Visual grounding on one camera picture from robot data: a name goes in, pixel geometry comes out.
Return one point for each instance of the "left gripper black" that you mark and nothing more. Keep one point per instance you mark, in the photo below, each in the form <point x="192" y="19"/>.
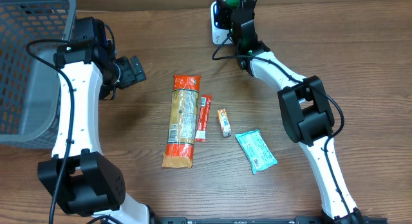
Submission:
<point x="136" y="69"/>

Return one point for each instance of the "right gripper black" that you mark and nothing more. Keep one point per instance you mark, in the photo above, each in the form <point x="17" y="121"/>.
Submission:
<point x="220" y="15"/>

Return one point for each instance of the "long orange pasta packet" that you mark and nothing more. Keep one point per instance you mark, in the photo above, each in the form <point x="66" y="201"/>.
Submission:
<point x="182" y="124"/>

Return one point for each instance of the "red snack stick packet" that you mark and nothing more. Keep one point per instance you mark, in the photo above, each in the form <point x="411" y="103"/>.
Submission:
<point x="203" y="118"/>

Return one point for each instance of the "teal wet wipes pack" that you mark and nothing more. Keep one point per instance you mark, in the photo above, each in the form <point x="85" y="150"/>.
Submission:
<point x="256" y="150"/>

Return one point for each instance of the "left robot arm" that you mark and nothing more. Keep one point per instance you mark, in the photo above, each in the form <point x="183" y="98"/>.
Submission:
<point x="80" y="179"/>

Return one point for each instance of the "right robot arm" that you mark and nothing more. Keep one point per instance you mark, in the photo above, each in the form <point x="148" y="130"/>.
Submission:
<point x="306" y="109"/>

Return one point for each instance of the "white barcode scanner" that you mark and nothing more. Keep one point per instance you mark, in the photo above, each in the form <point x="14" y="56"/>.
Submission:
<point x="218" y="35"/>

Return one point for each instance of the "grey plastic mesh basket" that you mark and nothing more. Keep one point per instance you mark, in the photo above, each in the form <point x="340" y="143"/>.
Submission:
<point x="30" y="90"/>

